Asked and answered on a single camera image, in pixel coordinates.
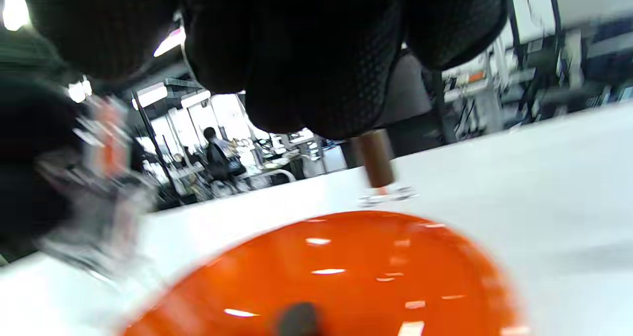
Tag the clear glass perfume bottle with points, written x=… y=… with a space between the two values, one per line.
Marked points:
x=377 y=163
x=104 y=192

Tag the person's right hand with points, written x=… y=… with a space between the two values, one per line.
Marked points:
x=306 y=44

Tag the orange glossy bowl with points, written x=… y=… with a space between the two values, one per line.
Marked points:
x=346 y=276

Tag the person's left hand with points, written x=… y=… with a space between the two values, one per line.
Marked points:
x=24 y=177

